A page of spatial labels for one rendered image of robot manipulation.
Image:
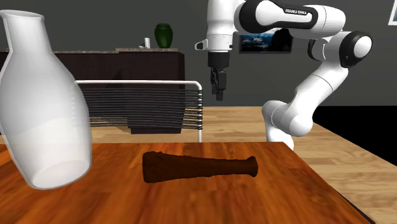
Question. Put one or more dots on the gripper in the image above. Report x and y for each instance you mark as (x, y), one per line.
(218, 60)

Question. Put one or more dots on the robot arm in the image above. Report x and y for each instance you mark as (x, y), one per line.
(322, 90)

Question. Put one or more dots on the dark green vase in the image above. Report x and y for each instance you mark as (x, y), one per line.
(163, 35)

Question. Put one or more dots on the small white cup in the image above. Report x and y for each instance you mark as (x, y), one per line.
(146, 42)

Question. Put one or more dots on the dark brown wooden pestle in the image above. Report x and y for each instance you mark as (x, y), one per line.
(192, 167)

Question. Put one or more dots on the dark sideboard cabinet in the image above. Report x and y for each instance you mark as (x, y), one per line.
(124, 65)

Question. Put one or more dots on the white glass bottle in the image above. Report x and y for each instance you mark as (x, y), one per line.
(40, 105)

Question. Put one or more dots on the landscape wall picture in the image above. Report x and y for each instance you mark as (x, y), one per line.
(266, 42)

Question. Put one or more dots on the white framed wall picture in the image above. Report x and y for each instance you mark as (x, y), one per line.
(393, 14)

